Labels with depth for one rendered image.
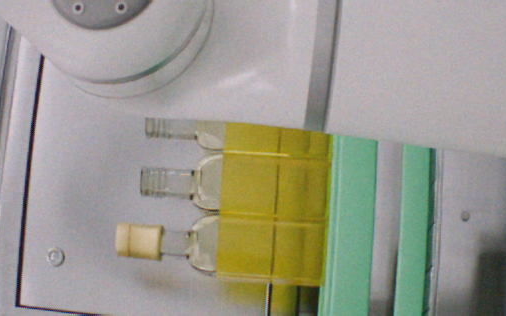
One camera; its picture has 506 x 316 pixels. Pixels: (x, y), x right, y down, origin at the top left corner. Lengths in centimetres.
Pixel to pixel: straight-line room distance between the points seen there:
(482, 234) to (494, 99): 38
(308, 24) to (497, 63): 10
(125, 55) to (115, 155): 73
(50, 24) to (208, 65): 12
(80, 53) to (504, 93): 22
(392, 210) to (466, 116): 38
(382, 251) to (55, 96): 48
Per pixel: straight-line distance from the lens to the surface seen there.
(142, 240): 109
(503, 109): 60
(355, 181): 98
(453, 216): 96
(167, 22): 53
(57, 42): 54
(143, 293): 122
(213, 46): 62
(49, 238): 125
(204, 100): 62
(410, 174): 99
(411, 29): 59
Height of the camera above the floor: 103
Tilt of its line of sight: level
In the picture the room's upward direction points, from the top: 86 degrees counter-clockwise
